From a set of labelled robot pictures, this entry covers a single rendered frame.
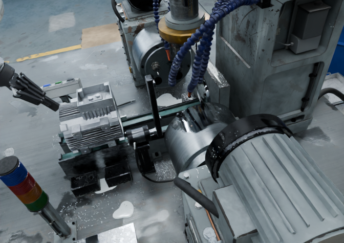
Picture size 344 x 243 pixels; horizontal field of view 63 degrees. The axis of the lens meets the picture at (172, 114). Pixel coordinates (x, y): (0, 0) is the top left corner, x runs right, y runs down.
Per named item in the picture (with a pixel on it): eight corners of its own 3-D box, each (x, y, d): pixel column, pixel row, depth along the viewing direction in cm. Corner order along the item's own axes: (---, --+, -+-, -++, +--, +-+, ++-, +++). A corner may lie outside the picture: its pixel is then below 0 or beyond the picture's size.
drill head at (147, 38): (174, 49, 159) (169, 6, 142) (196, 85, 133) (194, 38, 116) (131, 59, 156) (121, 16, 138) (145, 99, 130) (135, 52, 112)
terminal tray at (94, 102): (113, 95, 109) (108, 81, 104) (116, 113, 101) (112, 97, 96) (82, 103, 107) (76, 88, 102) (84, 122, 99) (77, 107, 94)
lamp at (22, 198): (42, 182, 82) (36, 173, 79) (41, 200, 78) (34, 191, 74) (21, 188, 81) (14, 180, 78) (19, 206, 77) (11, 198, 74)
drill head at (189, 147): (221, 128, 112) (223, 78, 95) (278, 221, 83) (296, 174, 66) (162, 145, 108) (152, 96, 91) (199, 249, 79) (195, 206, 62)
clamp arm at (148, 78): (162, 129, 104) (152, 73, 86) (164, 135, 102) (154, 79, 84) (153, 132, 103) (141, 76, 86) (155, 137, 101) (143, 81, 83)
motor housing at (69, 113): (120, 116, 122) (109, 82, 109) (127, 148, 109) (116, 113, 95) (74, 128, 119) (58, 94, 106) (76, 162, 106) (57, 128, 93)
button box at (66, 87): (83, 87, 126) (79, 76, 124) (82, 91, 119) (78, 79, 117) (44, 97, 123) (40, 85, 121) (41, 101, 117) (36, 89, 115)
